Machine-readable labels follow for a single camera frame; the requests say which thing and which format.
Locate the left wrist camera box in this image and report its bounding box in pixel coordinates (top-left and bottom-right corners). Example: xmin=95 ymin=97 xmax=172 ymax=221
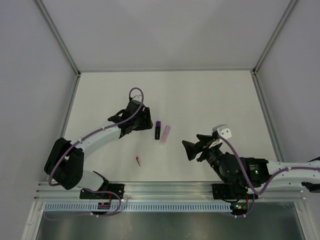
xmin=133 ymin=94 xmax=142 ymax=99

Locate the left aluminium frame post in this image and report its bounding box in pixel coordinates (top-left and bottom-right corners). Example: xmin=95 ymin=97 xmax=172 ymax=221
xmin=33 ymin=0 xmax=81 ymax=77

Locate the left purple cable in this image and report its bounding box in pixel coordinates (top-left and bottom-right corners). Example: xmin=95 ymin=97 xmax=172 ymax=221
xmin=47 ymin=87 xmax=145 ymax=187

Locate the black purple highlighter pen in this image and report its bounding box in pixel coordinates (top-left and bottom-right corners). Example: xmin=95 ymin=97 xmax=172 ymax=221
xmin=154 ymin=126 xmax=161 ymax=140

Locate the purple cable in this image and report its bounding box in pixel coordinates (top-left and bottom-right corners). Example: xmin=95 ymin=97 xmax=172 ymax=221
xmin=217 ymin=134 xmax=320 ymax=196
xmin=47 ymin=87 xmax=145 ymax=187

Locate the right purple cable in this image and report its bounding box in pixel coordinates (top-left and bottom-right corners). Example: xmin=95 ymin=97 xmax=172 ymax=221
xmin=217 ymin=134 xmax=320 ymax=196

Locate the white slotted cable duct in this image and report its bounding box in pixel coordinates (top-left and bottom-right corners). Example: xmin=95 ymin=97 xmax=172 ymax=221
xmin=44 ymin=201 xmax=232 ymax=213

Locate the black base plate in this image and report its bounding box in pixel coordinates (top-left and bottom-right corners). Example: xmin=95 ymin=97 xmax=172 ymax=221
xmin=79 ymin=183 xmax=126 ymax=200
xmin=211 ymin=183 xmax=259 ymax=201

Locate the aluminium frame post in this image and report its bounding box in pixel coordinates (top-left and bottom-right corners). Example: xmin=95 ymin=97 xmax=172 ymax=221
xmin=252 ymin=0 xmax=300 ymax=76
xmin=33 ymin=0 xmax=81 ymax=77

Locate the aluminium front rail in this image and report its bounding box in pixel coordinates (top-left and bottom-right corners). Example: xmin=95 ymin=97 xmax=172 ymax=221
xmin=33 ymin=182 xmax=306 ymax=202

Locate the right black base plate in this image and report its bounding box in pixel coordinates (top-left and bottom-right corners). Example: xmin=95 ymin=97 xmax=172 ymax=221
xmin=211 ymin=183 xmax=259 ymax=201

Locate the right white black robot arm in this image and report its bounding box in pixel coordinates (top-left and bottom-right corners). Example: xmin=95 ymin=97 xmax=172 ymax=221
xmin=181 ymin=131 xmax=320 ymax=199

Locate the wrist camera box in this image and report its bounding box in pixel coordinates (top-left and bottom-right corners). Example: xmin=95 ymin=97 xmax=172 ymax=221
xmin=133 ymin=94 xmax=142 ymax=99
xmin=212 ymin=124 xmax=232 ymax=139

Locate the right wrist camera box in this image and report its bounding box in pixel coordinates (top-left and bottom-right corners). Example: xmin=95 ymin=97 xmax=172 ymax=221
xmin=212 ymin=124 xmax=232 ymax=139

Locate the pink marker pen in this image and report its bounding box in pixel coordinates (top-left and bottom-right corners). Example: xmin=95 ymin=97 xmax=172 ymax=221
xmin=160 ymin=125 xmax=171 ymax=147

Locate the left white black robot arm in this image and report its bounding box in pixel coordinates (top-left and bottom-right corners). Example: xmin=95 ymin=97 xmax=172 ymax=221
xmin=44 ymin=99 xmax=153 ymax=199

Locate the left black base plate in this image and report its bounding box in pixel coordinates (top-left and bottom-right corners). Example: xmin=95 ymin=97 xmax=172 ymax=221
xmin=79 ymin=183 xmax=126 ymax=200

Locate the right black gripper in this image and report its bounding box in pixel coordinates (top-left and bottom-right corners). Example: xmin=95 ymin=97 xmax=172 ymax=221
xmin=181 ymin=134 xmax=229 ymax=185

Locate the right aluminium frame post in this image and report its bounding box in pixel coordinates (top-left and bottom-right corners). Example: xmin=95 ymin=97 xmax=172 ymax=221
xmin=252 ymin=0 xmax=300 ymax=76

